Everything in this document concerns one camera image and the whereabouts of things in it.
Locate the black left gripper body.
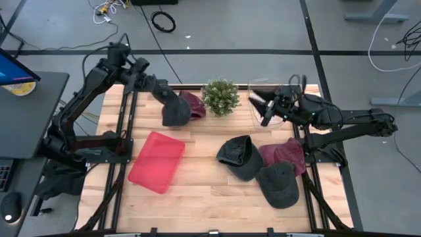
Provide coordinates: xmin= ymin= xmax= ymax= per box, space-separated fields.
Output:
xmin=151 ymin=80 xmax=182 ymax=106

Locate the black aluminium frame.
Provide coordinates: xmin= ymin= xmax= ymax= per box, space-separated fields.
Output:
xmin=77 ymin=82 xmax=353 ymax=237

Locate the computer monitor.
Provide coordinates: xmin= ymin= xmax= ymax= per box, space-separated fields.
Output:
xmin=0 ymin=47 xmax=42 ymax=87

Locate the red plastic bin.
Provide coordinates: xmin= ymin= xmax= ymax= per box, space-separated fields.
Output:
xmin=127 ymin=131 xmax=186 ymax=195

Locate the black cable bundle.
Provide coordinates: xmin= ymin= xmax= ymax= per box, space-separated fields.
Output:
xmin=395 ymin=19 xmax=421 ymax=62

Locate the yellow round bowl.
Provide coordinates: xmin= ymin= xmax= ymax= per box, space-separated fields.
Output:
xmin=1 ymin=81 xmax=37 ymax=97

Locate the black floor box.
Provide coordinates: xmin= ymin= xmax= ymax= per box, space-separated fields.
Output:
xmin=130 ymin=0 xmax=179 ymax=6

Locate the dark grey baseball cap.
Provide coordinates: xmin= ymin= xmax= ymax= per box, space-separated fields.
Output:
xmin=216 ymin=134 xmax=265 ymax=183
xmin=161 ymin=95 xmax=193 ymax=128
xmin=255 ymin=161 xmax=301 ymax=210

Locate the small green potted plant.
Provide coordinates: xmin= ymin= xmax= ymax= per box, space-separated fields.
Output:
xmin=200 ymin=78 xmax=241 ymax=119

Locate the long black floor cable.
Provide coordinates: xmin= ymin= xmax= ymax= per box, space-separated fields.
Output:
xmin=139 ymin=5 xmax=184 ymax=84

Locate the clear plastic bin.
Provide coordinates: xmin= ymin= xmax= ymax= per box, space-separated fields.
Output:
xmin=246 ymin=78 xmax=290 ymax=132

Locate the black computer mouse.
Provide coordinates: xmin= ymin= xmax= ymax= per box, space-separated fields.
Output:
xmin=0 ymin=192 xmax=23 ymax=224

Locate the coiled black cable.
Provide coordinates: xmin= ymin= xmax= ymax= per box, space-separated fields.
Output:
xmin=150 ymin=11 xmax=177 ymax=34

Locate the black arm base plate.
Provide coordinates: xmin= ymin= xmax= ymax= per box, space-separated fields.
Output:
xmin=75 ymin=138 xmax=134 ymax=165

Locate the long white cable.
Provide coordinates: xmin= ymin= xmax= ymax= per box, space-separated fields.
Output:
xmin=367 ymin=13 xmax=421 ymax=73

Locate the maroon baseball cap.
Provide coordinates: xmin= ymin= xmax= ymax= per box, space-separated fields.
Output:
xmin=179 ymin=90 xmax=207 ymax=121
xmin=258 ymin=137 xmax=307 ymax=178

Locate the black cloth bag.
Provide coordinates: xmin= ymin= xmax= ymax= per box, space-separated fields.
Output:
xmin=34 ymin=159 xmax=87 ymax=201

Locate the dark grey desk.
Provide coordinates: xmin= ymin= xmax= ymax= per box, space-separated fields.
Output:
xmin=0 ymin=70 xmax=70 ymax=237

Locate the black keyboard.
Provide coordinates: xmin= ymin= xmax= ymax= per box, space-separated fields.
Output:
xmin=0 ymin=159 xmax=16 ymax=192

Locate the white and yellow cable bundle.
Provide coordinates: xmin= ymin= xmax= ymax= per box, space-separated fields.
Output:
xmin=87 ymin=0 xmax=130 ymax=25

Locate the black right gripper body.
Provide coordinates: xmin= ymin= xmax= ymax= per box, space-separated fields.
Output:
xmin=260 ymin=86 xmax=305 ymax=128

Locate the grey desk foot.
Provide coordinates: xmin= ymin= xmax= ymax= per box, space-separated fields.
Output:
xmin=369 ymin=88 xmax=421 ymax=108
xmin=344 ymin=0 xmax=410 ymax=24

